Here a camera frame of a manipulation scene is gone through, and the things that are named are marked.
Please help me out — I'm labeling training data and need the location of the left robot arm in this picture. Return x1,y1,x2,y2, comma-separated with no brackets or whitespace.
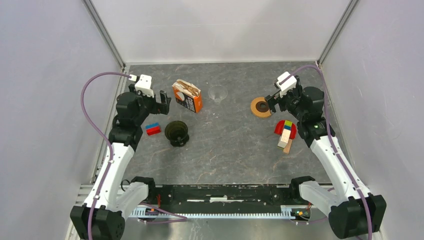
70,90,171,240

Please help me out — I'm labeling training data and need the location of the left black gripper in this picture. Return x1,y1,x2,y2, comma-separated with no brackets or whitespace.
129,84,171,125

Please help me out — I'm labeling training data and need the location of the red curved toy block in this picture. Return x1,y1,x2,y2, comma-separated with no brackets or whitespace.
274,120,297,140

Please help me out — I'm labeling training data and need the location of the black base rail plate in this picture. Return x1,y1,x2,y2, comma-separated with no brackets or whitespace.
145,184,308,214

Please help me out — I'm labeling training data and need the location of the clear glass dripper cone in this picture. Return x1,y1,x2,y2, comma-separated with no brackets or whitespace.
208,85,228,104

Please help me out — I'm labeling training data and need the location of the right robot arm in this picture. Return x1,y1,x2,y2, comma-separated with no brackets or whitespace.
265,86,387,239

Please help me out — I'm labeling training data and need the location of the colourful cube block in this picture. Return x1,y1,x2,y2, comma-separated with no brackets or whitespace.
283,120,293,131

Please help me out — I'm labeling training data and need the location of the dark glass carafe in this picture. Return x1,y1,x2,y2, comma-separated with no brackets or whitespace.
164,120,190,147

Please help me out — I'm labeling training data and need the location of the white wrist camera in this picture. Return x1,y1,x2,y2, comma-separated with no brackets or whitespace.
275,71,297,98
128,74,155,98

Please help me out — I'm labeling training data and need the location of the orange coffee filter box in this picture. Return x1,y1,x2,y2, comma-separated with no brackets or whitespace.
172,79,203,114

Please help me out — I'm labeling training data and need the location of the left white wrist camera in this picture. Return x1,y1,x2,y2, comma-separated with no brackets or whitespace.
128,74,155,98

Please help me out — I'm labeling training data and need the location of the brown flat wooden block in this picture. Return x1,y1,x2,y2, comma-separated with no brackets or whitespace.
283,138,293,154

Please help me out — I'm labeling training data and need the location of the white slotted cable duct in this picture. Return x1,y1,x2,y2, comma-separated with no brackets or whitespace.
129,206,311,220

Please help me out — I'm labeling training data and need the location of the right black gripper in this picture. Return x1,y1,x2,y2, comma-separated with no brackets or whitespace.
264,85,306,121

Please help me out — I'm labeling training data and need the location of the red blue toy brick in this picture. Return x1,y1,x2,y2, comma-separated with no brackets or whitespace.
145,122,162,136

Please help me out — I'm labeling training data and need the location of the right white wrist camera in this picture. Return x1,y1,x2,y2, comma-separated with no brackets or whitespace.
275,71,297,98

